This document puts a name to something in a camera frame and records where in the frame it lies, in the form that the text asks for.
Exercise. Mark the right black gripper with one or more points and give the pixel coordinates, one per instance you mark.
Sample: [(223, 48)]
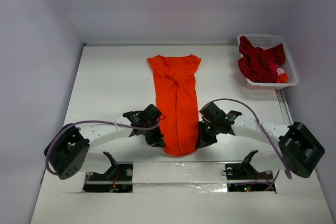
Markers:
[(206, 138)]

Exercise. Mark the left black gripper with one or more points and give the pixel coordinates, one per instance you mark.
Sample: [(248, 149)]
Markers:
[(156, 140)]

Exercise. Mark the orange t shirt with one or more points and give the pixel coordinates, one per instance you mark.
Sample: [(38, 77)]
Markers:
[(176, 97)]

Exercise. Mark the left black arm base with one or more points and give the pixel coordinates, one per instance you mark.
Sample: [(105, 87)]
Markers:
[(116, 179)]

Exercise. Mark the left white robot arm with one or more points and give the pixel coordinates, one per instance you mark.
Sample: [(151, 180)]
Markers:
[(72, 149)]

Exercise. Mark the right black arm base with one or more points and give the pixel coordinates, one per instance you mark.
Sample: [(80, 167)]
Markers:
[(242, 177)]

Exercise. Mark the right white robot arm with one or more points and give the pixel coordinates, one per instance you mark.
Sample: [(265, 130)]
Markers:
[(295, 149)]

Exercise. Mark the dark red t shirt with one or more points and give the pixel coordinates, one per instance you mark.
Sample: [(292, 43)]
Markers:
[(254, 62)]

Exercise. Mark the small orange cloth in basket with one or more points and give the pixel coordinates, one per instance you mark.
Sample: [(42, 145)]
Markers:
[(282, 78)]

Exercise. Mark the pink cloth in basket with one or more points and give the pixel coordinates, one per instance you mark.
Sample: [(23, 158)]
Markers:
[(275, 69)]

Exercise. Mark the white plastic basket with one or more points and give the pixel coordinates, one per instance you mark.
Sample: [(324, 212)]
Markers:
[(266, 41)]

